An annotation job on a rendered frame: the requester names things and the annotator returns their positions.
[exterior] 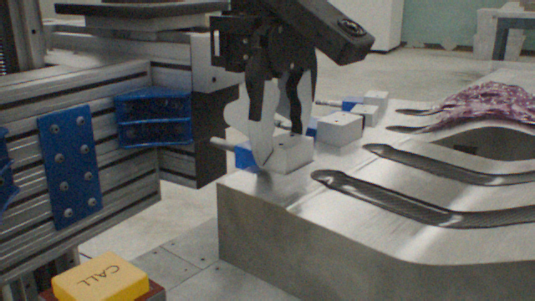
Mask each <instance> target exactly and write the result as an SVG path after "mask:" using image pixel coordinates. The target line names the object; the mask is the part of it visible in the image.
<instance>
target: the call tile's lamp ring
mask: <svg viewBox="0 0 535 301"><path fill-rule="evenodd" d="M148 280H149V286H150V287H152V288H153V289H152V290H150V291H149V292H147V293H145V294H143V295H141V296H140V297H139V298H137V299H135V300H133V301H146V300H147V299H148V298H150V297H152V296H153V295H155V294H157V293H159V292H160V291H161V290H163V289H165V288H164V287H162V286H161V285H159V284H158V283H156V282H154V281H153V280H151V279H150V278H148ZM53 291H54V289H53V287H52V288H49V289H47V290H45V291H43V292H42V293H40V294H39V295H40V296H41V297H42V298H43V299H45V300H46V301H58V300H57V299H56V298H55V297H54V296H52V295H51V293H52V292H53Z"/></svg>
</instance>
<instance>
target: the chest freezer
mask: <svg viewBox="0 0 535 301"><path fill-rule="evenodd" d="M327 1H328V2H330V3H331V4H333V5H334V6H335V7H336V8H337V9H338V10H340V11H341V12H342V13H344V14H345V15H346V16H348V17H349V18H351V19H353V20H354V21H355V22H356V23H358V24H360V25H361V26H362V27H363V28H364V29H366V31H367V32H369V33H370V34H371V35H373V36H374V37H375V41H374V44H373V46H372V47H371V49H373V50H382V54H386V51H388V50H389V49H391V48H392V49H396V46H397V45H399V44H400V30H401V22H402V14H403V6H404V0H327Z"/></svg>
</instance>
